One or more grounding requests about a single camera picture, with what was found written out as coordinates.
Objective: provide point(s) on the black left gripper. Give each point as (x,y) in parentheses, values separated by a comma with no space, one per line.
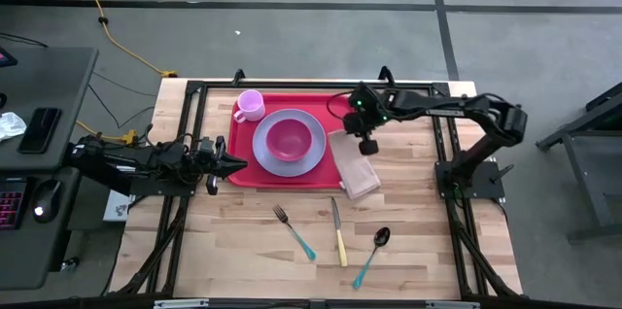
(196,165)

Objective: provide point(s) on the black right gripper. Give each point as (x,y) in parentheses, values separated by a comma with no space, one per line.
(369,129)

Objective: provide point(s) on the beige napkin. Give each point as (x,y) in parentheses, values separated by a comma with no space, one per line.
(357,173)

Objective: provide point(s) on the lavender round plate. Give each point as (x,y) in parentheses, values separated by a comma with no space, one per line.
(289,169)

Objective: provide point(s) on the lilac plastic mug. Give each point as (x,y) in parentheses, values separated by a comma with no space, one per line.
(250,104)

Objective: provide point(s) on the pink plastic bowl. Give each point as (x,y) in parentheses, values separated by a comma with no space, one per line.
(289,140)

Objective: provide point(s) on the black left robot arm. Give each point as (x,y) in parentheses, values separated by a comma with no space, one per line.
(121,163)

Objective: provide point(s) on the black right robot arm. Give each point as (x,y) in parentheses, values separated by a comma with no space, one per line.
(437,105)

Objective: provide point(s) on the red plastic tray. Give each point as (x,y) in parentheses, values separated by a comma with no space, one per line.
(279,101)

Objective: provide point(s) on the white printed box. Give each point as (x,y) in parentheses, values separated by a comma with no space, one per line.
(116,207)

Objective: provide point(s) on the black computer mouse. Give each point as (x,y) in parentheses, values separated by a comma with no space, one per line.
(46,199)

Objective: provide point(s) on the black desk caster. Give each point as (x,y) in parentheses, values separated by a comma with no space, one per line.
(70,264)

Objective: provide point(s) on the black smartphone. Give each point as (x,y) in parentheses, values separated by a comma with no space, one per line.
(40,129)

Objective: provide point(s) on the grey office desk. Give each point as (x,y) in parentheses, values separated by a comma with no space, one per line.
(48,80)

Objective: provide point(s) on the backlit computer keyboard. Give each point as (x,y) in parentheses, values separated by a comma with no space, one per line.
(10,204)

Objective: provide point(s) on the white crumpled tissue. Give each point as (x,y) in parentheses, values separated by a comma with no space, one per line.
(10,125)

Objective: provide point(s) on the grey metal cart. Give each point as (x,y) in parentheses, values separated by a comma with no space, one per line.
(588,178)

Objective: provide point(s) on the computer monitor corner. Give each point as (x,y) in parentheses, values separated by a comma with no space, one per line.
(6,58)

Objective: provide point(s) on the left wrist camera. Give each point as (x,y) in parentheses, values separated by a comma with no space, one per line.
(206,146)

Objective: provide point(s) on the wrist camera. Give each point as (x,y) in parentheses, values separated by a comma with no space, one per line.
(206,146)
(352,124)

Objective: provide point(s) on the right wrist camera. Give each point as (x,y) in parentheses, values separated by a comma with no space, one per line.
(352,124)

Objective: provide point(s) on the silver aluminium bracket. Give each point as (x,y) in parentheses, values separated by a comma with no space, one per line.
(452,304)
(181,303)

